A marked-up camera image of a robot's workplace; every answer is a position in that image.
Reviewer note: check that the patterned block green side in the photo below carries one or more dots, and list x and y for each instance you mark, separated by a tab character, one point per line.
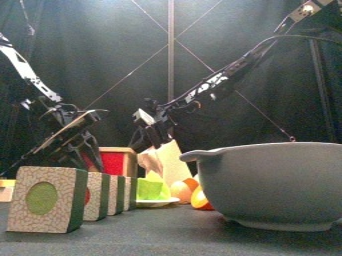
116	195
129	193

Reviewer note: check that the patterned block with red circle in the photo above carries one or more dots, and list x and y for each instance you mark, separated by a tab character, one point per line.
94	196

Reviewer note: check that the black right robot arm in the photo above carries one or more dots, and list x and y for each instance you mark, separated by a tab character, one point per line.
235	68

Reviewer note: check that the yellow block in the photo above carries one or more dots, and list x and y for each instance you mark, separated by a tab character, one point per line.
6	183

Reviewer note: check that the small white plate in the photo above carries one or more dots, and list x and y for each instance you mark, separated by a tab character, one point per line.
156	202

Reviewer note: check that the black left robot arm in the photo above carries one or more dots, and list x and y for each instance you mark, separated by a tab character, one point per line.
24	71

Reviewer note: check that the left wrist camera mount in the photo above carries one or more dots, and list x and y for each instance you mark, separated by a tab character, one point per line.
66	131

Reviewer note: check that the yellow orange toy fruit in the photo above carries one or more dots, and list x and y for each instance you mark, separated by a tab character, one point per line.
199	200

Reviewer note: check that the patterned block with green circle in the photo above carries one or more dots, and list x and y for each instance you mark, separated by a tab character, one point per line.
44	199

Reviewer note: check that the large grey mixing bowl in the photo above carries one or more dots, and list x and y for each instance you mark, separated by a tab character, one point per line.
271	186

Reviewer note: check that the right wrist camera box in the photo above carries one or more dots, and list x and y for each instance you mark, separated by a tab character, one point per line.
142	117

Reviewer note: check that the vertical metal frame pole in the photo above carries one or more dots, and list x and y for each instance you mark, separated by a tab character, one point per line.
169	50

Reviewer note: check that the dark side frame post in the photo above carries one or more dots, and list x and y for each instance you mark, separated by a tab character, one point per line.
320	93

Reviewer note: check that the beige wooden block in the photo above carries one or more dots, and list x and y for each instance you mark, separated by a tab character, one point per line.
5	194

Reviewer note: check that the wooden drawer box red front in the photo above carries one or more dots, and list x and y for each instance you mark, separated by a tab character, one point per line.
116	162

